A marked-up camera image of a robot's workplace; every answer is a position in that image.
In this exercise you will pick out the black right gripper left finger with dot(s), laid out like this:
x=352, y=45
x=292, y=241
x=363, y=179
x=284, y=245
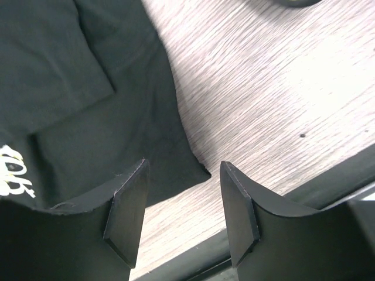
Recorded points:
x=94, y=236

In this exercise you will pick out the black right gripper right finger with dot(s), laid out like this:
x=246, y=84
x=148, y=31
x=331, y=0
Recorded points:
x=274, y=238

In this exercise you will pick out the black t shirt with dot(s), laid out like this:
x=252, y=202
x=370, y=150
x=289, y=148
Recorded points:
x=87, y=91

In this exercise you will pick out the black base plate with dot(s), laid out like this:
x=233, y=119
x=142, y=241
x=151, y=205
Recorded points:
x=185, y=236

